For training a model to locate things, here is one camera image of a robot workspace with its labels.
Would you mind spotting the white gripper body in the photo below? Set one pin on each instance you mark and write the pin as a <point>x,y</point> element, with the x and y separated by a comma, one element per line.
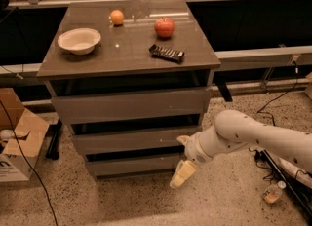
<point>194,150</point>

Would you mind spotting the grey drawer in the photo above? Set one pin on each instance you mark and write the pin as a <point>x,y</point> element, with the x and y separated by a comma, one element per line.
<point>135,166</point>
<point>132,140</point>
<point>120,107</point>

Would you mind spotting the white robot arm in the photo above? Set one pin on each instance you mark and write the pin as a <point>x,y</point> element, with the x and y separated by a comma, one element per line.
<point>233,130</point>

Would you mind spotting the grey bottom drawer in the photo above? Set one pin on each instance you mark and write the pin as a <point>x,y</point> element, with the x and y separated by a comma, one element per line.
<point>135,166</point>

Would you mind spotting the grey drawer cabinet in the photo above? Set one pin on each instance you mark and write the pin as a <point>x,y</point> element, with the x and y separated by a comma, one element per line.
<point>121,63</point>

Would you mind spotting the grey top drawer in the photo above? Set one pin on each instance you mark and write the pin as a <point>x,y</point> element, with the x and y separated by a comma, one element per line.
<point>120,107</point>

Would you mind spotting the black snack bar packet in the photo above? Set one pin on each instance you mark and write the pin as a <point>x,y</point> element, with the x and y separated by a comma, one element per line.
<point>168,54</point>

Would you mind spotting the plastic bottle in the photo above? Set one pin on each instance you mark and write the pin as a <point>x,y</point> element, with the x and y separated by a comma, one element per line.
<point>274,192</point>

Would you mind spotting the red apple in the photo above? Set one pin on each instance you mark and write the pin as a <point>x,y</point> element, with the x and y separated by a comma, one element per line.
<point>164,27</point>

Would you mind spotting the white shoe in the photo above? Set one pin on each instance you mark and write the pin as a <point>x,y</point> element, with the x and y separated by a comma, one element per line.
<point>297,173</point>

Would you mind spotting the black stand leg right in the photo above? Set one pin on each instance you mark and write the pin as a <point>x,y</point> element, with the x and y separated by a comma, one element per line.
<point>300,193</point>

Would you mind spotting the black stand foot left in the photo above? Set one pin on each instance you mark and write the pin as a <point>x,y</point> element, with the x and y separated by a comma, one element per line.
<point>53,140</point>

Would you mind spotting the orange fruit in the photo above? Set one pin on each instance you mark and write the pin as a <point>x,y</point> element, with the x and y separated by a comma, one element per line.
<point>117,17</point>

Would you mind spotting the white bowl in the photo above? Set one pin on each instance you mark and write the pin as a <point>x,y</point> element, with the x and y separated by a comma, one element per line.
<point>80,41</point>

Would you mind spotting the cardboard box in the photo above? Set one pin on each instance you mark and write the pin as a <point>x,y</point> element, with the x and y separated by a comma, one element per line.
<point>22,137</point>

